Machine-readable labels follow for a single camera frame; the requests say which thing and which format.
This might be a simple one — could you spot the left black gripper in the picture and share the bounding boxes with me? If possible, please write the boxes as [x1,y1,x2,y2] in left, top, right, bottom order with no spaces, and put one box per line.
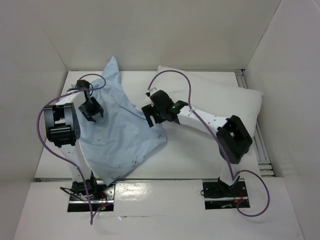
[78,96,104,122]

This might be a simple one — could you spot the light blue pillowcase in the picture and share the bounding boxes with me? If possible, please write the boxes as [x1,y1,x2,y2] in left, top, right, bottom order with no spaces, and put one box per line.
[76,57,167,185]

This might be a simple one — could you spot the white pillow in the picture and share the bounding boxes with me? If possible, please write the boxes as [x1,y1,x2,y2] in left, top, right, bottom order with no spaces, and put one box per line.
[151,66,263,137]

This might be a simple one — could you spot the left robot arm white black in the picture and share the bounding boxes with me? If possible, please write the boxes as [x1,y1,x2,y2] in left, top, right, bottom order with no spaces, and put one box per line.
[44,79,104,200]

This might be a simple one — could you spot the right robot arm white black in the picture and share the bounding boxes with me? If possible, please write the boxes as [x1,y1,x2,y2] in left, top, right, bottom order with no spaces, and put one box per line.
[141,88,253,196]

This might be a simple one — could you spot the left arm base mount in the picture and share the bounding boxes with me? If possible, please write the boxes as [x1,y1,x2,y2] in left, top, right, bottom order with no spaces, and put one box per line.
[60,180,116,213]

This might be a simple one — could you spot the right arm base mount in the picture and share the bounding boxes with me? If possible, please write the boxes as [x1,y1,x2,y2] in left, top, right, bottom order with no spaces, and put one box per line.
[200,179,251,210]

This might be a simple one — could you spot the aluminium rail frame right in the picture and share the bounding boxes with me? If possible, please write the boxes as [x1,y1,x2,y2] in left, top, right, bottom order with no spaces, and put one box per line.
[235,69,276,178]

